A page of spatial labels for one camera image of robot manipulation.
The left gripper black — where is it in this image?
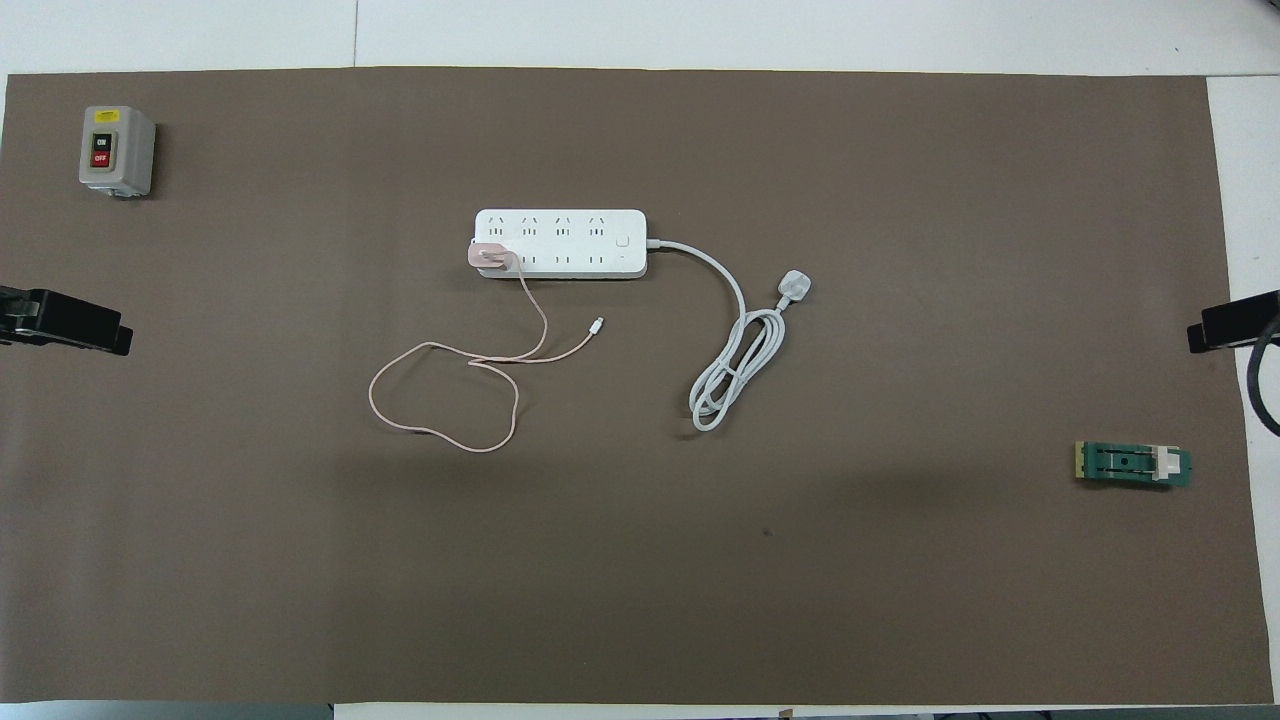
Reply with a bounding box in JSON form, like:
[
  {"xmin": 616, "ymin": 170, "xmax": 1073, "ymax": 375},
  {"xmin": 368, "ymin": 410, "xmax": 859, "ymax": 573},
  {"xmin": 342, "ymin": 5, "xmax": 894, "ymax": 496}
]
[{"xmin": 0, "ymin": 285, "xmax": 133, "ymax": 356}]

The white power strip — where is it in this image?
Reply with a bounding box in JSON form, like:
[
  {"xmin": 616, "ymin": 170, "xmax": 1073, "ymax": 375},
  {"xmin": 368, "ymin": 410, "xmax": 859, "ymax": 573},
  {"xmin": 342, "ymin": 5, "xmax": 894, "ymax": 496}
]
[{"xmin": 472, "ymin": 208, "xmax": 648, "ymax": 280}]

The brown table mat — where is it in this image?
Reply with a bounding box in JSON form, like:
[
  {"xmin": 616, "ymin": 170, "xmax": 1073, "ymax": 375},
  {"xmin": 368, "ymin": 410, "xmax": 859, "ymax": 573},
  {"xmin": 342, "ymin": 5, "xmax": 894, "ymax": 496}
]
[{"xmin": 0, "ymin": 67, "xmax": 1276, "ymax": 706}]

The grey on-off switch box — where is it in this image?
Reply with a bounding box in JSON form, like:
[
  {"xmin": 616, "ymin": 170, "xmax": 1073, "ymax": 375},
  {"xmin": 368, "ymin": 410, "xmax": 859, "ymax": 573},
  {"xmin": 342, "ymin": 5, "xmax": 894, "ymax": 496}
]
[{"xmin": 79, "ymin": 105, "xmax": 157, "ymax": 199}]

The pink charging cable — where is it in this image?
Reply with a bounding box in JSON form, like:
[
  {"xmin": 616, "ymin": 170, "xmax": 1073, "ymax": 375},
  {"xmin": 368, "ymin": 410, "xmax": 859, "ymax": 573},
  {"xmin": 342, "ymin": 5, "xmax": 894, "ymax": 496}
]
[{"xmin": 368, "ymin": 262, "xmax": 607, "ymax": 454}]

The white power cord with plug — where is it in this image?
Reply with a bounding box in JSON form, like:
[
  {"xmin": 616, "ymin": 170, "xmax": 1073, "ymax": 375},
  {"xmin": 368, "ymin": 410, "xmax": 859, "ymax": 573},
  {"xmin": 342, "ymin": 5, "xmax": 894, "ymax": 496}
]
[{"xmin": 645, "ymin": 238, "xmax": 813, "ymax": 433}]

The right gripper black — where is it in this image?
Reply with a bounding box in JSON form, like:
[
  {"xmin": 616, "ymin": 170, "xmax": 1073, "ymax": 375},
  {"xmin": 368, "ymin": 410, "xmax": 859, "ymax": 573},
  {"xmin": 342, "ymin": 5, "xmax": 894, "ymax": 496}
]
[{"xmin": 1187, "ymin": 290, "xmax": 1280, "ymax": 353}]

